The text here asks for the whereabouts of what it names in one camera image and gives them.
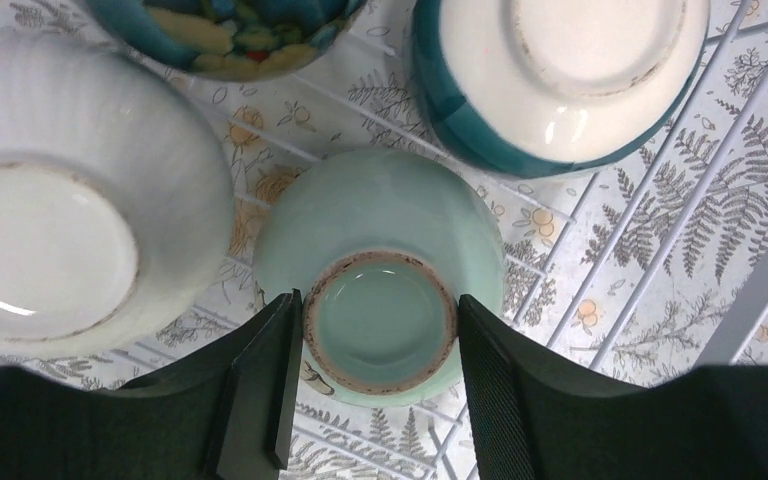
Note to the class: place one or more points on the white ribbed bowl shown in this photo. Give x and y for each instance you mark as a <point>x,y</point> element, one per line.
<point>116,200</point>

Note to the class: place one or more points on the teal white spotted bowl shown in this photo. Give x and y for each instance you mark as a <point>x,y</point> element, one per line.
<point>537,89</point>

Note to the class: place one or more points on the light green celadon bowl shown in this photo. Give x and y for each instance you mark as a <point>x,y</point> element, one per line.
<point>380,244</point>

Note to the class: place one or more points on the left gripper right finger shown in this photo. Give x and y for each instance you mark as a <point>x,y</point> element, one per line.
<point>536,414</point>

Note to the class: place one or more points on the white wire dish rack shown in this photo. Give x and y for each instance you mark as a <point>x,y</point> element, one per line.
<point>710,422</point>

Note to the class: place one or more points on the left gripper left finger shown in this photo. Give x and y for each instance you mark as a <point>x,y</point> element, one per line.
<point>225,410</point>

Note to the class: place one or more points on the dark teal floral bowl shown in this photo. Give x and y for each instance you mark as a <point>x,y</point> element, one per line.
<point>227,40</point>

